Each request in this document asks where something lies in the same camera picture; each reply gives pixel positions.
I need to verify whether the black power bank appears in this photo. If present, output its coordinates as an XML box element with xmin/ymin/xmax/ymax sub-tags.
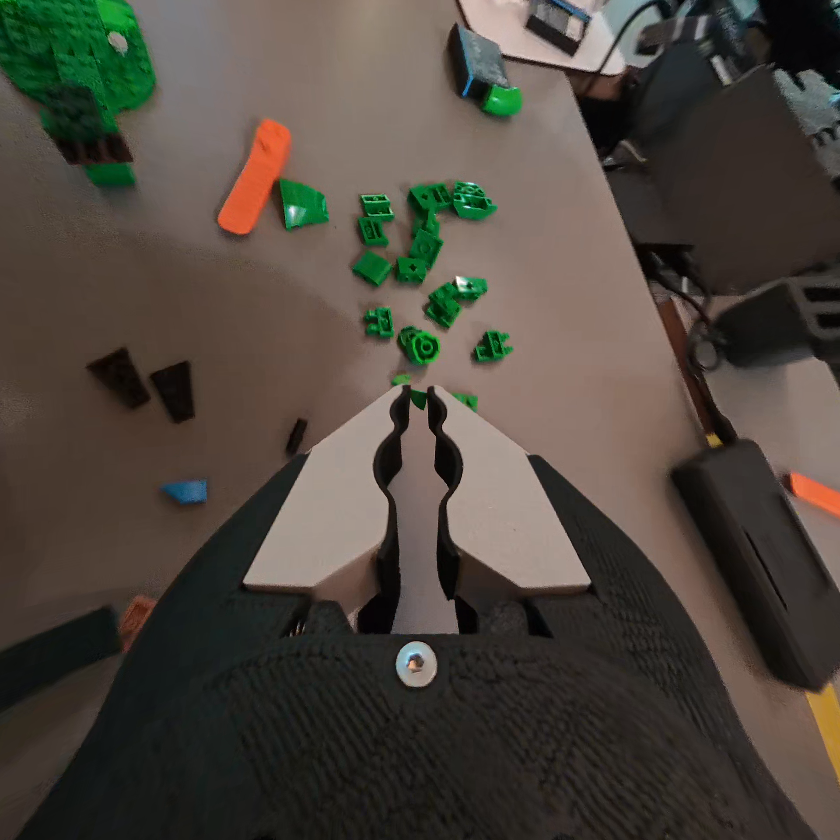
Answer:
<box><xmin>448</xmin><ymin>24</ymin><xmax>511</xmax><ymax>99</ymax></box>

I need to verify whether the black power adapter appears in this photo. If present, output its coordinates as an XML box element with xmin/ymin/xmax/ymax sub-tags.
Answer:
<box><xmin>671</xmin><ymin>438</ymin><xmax>840</xmax><ymax>691</ymax></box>

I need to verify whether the grey desk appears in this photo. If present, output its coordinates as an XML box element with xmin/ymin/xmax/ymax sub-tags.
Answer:
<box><xmin>0</xmin><ymin>0</ymin><xmax>815</xmax><ymax>840</ymax></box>

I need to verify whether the black white small box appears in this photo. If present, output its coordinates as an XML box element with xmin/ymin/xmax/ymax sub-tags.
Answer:
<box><xmin>525</xmin><ymin>0</ymin><xmax>593</xmax><ymax>56</ymax></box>

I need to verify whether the black cable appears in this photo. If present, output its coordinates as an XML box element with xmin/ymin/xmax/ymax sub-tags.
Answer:
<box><xmin>591</xmin><ymin>0</ymin><xmax>667</xmax><ymax>74</ymax></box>

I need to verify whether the green rounded brick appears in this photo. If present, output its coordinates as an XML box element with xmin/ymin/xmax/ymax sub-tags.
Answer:
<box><xmin>482</xmin><ymin>85</ymin><xmax>524</xmax><ymax>119</ymax></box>

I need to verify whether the black wedge plate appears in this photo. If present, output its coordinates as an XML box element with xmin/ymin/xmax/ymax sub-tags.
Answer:
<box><xmin>150</xmin><ymin>361</ymin><xmax>196</xmax><ymax>423</ymax></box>
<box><xmin>87</xmin><ymin>346</ymin><xmax>152</xmax><ymax>410</ymax></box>

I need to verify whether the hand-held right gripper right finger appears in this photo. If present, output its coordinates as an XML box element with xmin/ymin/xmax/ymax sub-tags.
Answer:
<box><xmin>427</xmin><ymin>386</ymin><xmax>593</xmax><ymax>632</ymax></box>

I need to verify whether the green brick model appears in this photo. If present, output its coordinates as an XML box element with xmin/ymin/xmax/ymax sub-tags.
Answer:
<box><xmin>0</xmin><ymin>0</ymin><xmax>158</xmax><ymax>188</ymax></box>

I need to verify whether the pile of small green bricks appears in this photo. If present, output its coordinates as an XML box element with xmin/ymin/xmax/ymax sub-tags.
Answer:
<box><xmin>351</xmin><ymin>180</ymin><xmax>516</xmax><ymax>414</ymax></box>

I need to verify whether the black vented device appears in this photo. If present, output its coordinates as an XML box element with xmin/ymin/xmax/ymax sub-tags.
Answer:
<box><xmin>712</xmin><ymin>276</ymin><xmax>840</xmax><ymax>388</ymax></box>

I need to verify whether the black equipment case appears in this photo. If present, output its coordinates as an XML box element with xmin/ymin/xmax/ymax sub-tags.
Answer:
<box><xmin>646</xmin><ymin>39</ymin><xmax>840</xmax><ymax>296</ymax></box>

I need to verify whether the green wedge brick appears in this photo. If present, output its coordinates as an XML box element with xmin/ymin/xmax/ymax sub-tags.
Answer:
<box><xmin>279</xmin><ymin>178</ymin><xmax>330</xmax><ymax>232</ymax></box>

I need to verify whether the brown brick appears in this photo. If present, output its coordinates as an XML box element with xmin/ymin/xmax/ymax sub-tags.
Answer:
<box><xmin>118</xmin><ymin>594</ymin><xmax>158</xmax><ymax>652</ymax></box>

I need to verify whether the orange brick separator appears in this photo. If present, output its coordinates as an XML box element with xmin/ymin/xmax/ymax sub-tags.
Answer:
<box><xmin>787</xmin><ymin>471</ymin><xmax>840</xmax><ymax>518</ymax></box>
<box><xmin>217</xmin><ymin>118</ymin><xmax>293</xmax><ymax>236</ymax></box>

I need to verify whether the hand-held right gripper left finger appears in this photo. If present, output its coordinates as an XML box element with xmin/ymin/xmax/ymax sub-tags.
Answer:
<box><xmin>243</xmin><ymin>385</ymin><xmax>409</xmax><ymax>632</ymax></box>

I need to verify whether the yellow tape strip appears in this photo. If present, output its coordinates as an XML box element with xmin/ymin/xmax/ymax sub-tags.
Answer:
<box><xmin>804</xmin><ymin>686</ymin><xmax>840</xmax><ymax>782</ymax></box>

